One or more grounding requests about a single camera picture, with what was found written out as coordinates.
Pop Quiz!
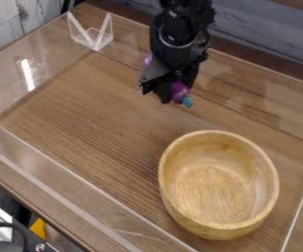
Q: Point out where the yellow label on equipment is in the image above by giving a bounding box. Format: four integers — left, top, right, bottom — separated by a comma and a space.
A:
29, 219, 45, 240

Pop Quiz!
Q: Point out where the purple toy eggplant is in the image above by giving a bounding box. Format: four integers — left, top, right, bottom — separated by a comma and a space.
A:
139, 53, 193, 107

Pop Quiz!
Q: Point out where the clear acrylic tray wall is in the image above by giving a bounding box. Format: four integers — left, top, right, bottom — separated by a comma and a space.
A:
0, 126, 195, 252

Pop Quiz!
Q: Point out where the brown wooden bowl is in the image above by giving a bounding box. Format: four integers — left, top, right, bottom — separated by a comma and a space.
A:
158, 130, 279, 240

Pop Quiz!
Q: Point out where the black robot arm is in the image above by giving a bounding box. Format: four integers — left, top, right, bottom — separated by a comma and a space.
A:
139, 0, 215, 107

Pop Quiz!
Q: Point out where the clear acrylic corner bracket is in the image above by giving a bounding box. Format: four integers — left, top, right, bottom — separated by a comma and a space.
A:
65, 13, 114, 51

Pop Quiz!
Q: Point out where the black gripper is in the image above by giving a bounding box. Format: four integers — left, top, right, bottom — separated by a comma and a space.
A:
150, 20, 210, 103

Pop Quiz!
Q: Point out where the black cable lower left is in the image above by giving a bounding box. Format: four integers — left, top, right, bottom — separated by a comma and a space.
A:
0, 221, 31, 252

